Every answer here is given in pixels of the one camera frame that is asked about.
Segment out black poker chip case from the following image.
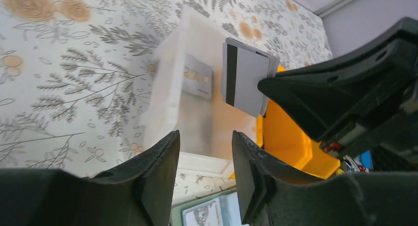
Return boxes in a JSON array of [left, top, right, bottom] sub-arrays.
[[340, 147, 418, 173]]

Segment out yellow plastic divided bin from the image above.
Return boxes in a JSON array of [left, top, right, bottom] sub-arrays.
[[228, 65, 342, 180]]

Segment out green card holder wallet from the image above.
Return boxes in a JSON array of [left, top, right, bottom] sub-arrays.
[[169, 188, 243, 226]]

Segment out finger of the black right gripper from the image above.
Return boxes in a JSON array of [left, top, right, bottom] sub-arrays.
[[258, 17, 418, 160]]

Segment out white plastic bin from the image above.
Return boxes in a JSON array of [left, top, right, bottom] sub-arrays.
[[140, 6, 256, 178]]

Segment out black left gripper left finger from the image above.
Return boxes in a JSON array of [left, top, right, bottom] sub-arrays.
[[0, 130, 180, 226]]

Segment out silver card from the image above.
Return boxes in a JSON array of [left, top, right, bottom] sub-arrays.
[[220, 37, 280, 118], [182, 54, 213, 100]]

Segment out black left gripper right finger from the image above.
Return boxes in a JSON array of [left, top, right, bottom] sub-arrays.
[[232, 131, 418, 226]]

